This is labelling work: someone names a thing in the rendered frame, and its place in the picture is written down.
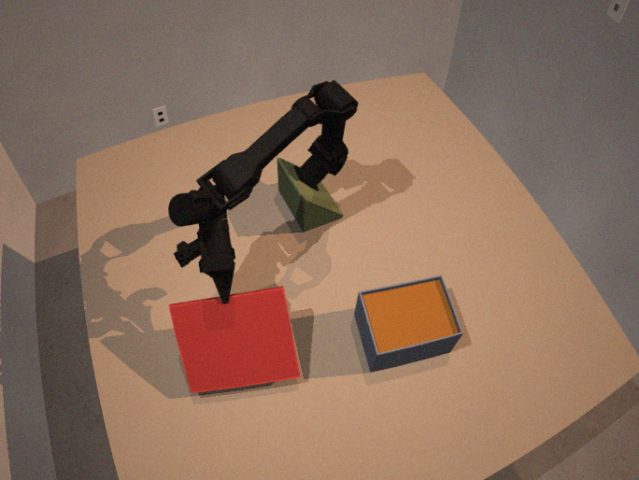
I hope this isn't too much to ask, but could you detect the red lid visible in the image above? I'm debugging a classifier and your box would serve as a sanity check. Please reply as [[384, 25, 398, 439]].
[[169, 286, 301, 393]]

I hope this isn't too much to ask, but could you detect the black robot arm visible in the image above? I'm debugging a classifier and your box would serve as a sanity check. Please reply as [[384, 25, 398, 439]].
[[168, 80, 358, 268]]

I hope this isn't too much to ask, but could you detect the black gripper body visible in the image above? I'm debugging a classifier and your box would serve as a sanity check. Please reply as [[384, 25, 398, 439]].
[[198, 219, 235, 273]]

